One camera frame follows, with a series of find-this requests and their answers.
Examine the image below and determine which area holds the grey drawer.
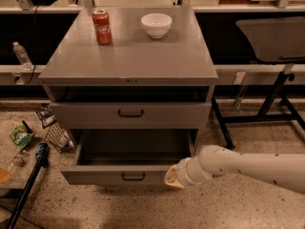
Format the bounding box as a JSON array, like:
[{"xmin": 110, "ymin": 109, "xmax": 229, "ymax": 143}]
[
  {"xmin": 61, "ymin": 129, "xmax": 194, "ymax": 185},
  {"xmin": 51, "ymin": 102, "xmax": 211, "ymax": 129}
]

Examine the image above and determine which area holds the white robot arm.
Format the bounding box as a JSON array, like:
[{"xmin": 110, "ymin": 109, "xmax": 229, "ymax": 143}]
[{"xmin": 165, "ymin": 145, "xmax": 305, "ymax": 194}]

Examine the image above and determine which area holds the grey metal drawer cabinet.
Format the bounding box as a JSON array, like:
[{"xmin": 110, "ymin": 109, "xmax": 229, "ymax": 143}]
[{"xmin": 37, "ymin": 6, "xmax": 219, "ymax": 151}]

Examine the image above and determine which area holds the black pole with blue joint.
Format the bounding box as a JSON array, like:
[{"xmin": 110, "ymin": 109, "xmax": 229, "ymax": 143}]
[{"xmin": 5, "ymin": 143, "xmax": 50, "ymax": 229}]

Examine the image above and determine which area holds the white ceramic bowl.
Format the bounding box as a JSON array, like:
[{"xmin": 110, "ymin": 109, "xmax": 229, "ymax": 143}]
[{"xmin": 141, "ymin": 13, "xmax": 173, "ymax": 39}]

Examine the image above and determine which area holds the black printed packet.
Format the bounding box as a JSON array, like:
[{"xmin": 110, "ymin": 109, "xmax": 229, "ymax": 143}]
[{"xmin": 35, "ymin": 104, "xmax": 56, "ymax": 129}]

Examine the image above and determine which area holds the grey chair with black stand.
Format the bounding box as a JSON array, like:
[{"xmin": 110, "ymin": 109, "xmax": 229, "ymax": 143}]
[{"xmin": 212, "ymin": 16, "xmax": 305, "ymax": 150}]

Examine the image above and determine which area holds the crushed plastic bottle on floor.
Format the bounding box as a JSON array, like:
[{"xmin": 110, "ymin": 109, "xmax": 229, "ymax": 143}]
[{"xmin": 8, "ymin": 154, "xmax": 28, "ymax": 174}]

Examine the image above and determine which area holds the green snack bag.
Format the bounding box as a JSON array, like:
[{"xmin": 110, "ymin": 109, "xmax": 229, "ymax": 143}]
[{"xmin": 10, "ymin": 125, "xmax": 34, "ymax": 152}]

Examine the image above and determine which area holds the red coca-cola can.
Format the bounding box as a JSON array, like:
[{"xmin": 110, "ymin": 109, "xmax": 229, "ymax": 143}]
[{"xmin": 91, "ymin": 9, "xmax": 112, "ymax": 45}]

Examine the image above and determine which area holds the orange object on floor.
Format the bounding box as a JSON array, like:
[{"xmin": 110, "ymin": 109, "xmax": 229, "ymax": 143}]
[{"xmin": 0, "ymin": 168, "xmax": 11, "ymax": 183}]

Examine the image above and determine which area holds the clear plastic water bottle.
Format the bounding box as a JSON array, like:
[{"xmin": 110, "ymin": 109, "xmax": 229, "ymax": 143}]
[{"xmin": 12, "ymin": 42, "xmax": 33, "ymax": 72}]

